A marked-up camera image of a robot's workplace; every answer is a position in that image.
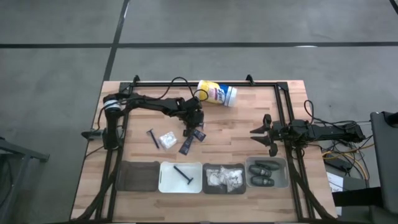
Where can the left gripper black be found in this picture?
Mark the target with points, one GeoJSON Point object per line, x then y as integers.
{"type": "Point", "coordinates": [192, 116]}

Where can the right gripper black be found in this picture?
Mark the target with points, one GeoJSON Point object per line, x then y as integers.
{"type": "Point", "coordinates": [281, 132]}

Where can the long navy shave butter tube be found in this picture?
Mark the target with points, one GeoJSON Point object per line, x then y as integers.
{"type": "Point", "coordinates": [186, 145]}

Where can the clear vanity pack bag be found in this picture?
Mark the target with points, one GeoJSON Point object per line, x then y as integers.
{"type": "Point", "coordinates": [237, 175]}
{"type": "Point", "coordinates": [227, 184]}
{"type": "Point", "coordinates": [214, 177]}
{"type": "Point", "coordinates": [168, 140]}

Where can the dark oval travel bottle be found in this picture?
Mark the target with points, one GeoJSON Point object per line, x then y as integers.
{"type": "Point", "coordinates": [262, 181]}
{"type": "Point", "coordinates": [267, 165]}
{"type": "Point", "coordinates": [259, 171]}

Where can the black screw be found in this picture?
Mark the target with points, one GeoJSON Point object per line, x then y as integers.
{"type": "Point", "coordinates": [153, 138]}

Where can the dark disposable razor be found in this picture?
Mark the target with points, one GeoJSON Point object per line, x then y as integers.
{"type": "Point", "coordinates": [183, 175]}

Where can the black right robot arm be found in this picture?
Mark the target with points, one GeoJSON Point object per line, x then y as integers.
{"type": "Point", "coordinates": [335, 132]}

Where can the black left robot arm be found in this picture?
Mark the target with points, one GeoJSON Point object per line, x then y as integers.
{"type": "Point", "coordinates": [149, 104]}

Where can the short navy shave tube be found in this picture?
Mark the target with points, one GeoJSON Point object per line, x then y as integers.
{"type": "Point", "coordinates": [199, 135]}

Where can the yellow Lysol wipes canister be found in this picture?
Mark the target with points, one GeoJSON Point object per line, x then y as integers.
{"type": "Point", "coordinates": [217, 93]}

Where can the light grey plastic bin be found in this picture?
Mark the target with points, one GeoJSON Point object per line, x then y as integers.
{"type": "Point", "coordinates": [283, 180]}

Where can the white plastic bin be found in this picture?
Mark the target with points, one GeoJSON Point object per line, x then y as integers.
{"type": "Point", "coordinates": [168, 183]}

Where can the smoked transparent plastic bin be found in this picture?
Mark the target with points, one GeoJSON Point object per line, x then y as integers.
{"type": "Point", "coordinates": [209, 190]}

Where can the dark brown plastic bin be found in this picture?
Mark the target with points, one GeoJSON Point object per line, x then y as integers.
{"type": "Point", "coordinates": [138, 175]}

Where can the black power brick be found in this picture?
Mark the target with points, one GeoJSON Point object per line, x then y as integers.
{"type": "Point", "coordinates": [340, 164]}

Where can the white paper sheet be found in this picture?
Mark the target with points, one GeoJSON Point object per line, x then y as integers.
{"type": "Point", "coordinates": [335, 182]}

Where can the black table clamp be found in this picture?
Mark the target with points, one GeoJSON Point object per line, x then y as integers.
{"type": "Point", "coordinates": [91, 134]}

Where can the dark grey cart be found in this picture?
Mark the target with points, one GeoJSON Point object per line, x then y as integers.
{"type": "Point", "coordinates": [385, 155]}

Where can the grey metal stand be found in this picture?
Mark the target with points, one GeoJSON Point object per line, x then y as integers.
{"type": "Point", "coordinates": [18, 152]}

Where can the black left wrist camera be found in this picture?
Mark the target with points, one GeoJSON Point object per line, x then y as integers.
{"type": "Point", "coordinates": [192, 102]}

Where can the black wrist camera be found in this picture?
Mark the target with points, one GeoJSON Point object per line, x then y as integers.
{"type": "Point", "coordinates": [299, 127]}
{"type": "Point", "coordinates": [192, 102]}

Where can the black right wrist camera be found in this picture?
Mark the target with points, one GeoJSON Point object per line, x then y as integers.
{"type": "Point", "coordinates": [299, 127]}

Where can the black frame bracket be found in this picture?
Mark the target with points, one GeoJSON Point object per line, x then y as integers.
{"type": "Point", "coordinates": [249, 78]}
{"type": "Point", "coordinates": [136, 78]}

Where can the black metal table frame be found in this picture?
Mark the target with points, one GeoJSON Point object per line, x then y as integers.
{"type": "Point", "coordinates": [155, 84]}

